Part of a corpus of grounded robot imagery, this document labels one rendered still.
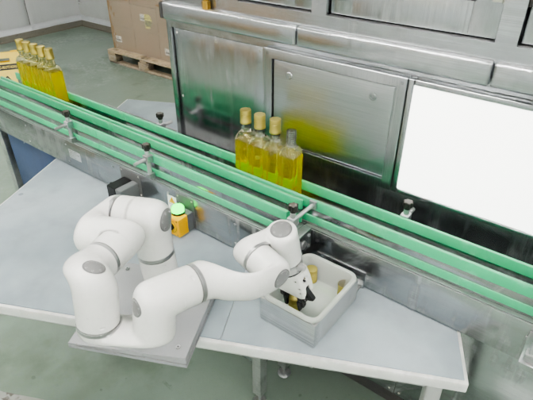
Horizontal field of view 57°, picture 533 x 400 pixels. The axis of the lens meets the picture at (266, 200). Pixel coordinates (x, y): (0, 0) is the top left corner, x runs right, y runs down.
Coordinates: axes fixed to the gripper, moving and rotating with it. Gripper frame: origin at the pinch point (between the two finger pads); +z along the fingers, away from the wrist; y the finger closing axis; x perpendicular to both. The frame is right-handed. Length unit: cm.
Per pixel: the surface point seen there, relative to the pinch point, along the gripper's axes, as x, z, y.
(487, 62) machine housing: -53, -47, -25
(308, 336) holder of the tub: 7.2, 0.1, -9.0
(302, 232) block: -18.4, -3.4, 8.8
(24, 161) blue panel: -11, 23, 166
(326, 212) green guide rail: -25.4, -7.6, 4.7
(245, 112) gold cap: -34, -28, 37
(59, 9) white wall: -293, 133, 601
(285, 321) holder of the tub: 7.0, -0.3, -1.9
